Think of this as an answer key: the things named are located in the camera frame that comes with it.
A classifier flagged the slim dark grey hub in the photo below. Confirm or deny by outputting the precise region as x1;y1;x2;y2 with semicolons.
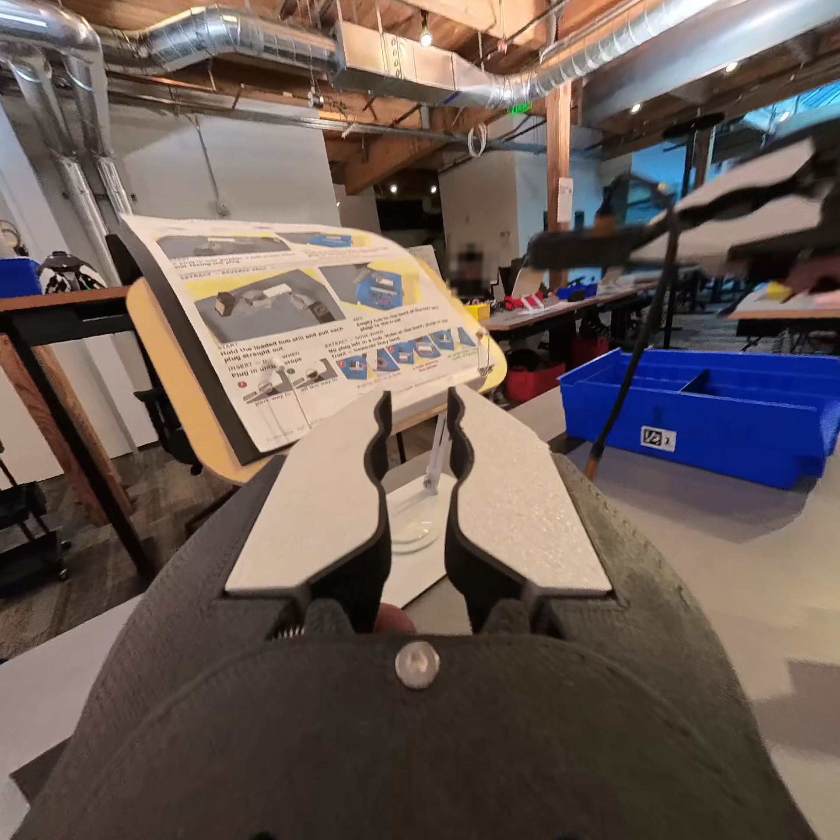
524;225;673;271

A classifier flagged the red bag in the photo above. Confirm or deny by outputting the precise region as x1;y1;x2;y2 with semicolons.
504;364;569;406

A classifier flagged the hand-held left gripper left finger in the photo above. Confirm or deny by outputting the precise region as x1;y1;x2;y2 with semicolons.
225;389;396;619

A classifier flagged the brown wooden post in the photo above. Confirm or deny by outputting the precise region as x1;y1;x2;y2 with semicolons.
544;84;576;266

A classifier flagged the black cable with orange plug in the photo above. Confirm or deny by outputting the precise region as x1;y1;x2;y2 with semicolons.
583;197;686;483

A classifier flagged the blue plastic bin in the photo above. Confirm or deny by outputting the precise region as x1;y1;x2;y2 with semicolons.
557;347;840;492

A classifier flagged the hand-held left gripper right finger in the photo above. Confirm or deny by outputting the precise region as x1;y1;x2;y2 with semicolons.
443;384;615;619

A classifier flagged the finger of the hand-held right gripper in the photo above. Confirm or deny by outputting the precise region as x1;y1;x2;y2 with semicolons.
670;140;830;220
630;195;840;273

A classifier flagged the silver ventilation duct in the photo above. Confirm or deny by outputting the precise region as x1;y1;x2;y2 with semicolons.
0;0;736;119

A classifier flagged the printed instruction sheet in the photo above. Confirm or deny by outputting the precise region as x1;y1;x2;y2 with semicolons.
125;217;494;455

